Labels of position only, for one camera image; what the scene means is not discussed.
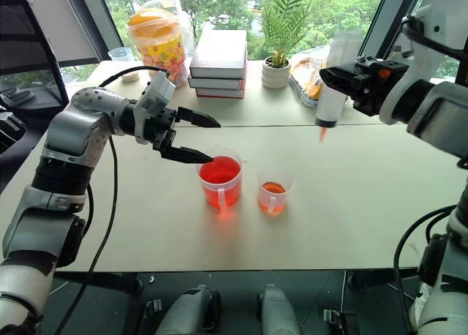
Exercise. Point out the black mesh office chair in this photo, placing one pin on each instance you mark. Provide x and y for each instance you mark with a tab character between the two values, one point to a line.
25	57

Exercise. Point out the black table foot bar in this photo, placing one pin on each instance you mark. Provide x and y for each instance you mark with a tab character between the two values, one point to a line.
380	278
109	282

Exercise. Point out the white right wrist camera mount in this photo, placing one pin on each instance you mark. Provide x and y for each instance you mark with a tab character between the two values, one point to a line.
429	31

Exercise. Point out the small measuring cup red liquid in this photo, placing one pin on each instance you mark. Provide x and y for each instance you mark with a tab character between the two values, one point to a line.
275	192

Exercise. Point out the grey rounded robot leg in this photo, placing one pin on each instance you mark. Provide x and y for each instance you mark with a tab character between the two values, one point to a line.
278	311
190	311

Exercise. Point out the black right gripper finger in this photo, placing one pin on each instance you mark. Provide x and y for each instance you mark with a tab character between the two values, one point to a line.
349	71
343	84

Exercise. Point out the small white round object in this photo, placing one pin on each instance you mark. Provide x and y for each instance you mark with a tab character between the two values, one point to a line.
131	77

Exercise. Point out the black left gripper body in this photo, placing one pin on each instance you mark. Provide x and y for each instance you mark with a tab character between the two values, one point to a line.
164	121

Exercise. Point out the dark window frame post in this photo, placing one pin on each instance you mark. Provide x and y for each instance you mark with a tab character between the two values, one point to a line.
98	24
384	17

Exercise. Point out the clear plastic syringe orange tip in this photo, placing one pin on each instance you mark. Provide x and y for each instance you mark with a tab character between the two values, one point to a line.
331	110

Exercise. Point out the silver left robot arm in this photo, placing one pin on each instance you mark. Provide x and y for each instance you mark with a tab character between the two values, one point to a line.
73	130

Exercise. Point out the large measuring cup red liquid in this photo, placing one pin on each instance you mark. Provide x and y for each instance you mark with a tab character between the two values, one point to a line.
219	181

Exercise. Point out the small clear blue plastic cup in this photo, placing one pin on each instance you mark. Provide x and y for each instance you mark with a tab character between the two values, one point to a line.
120	54

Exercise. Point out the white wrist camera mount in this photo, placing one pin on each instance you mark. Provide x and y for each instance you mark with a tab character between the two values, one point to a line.
429	31
155	93

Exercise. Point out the thick white book red cover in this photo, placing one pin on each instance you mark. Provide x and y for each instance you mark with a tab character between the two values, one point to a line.
219	53

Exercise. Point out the green plant in white pot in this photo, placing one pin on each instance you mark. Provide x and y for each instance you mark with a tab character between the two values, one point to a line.
276	71

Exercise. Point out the orange snack bag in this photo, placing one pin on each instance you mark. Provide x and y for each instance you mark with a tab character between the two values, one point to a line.
307	82

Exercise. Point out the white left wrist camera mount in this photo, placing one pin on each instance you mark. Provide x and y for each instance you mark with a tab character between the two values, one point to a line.
155	93

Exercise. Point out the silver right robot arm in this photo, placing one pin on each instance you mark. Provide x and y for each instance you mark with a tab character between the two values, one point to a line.
446	112

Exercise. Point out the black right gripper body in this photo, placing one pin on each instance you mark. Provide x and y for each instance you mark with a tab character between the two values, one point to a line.
376	86

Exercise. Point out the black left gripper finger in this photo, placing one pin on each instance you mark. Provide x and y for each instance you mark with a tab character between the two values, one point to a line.
199	120
188	155

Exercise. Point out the orange lidded bucket in bag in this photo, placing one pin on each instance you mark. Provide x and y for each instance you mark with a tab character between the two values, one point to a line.
161	46

